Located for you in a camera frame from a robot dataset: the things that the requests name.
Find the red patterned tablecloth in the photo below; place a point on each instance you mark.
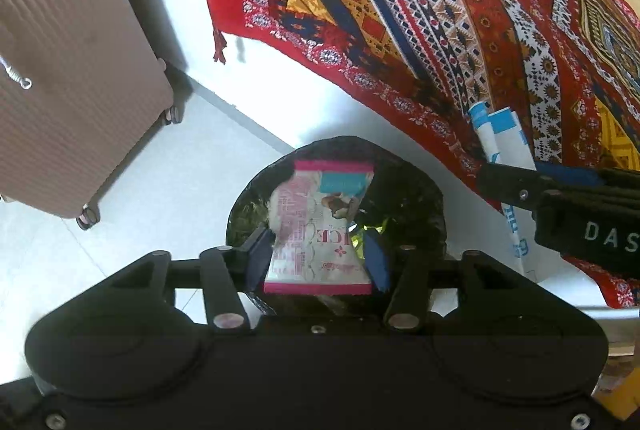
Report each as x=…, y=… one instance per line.
x=568, y=68

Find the pink ribbed suitcase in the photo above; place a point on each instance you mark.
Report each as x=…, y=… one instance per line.
x=80, y=87

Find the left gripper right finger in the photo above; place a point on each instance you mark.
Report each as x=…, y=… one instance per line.
x=399, y=274

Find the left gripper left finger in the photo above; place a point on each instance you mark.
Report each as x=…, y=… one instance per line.
x=226, y=272

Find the black trash bin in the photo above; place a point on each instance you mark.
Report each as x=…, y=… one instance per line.
x=402, y=202

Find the pink snack wrapper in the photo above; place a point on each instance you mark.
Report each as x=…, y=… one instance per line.
x=310, y=215

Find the white blue paper bag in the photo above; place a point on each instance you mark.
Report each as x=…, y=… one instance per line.
x=509, y=161

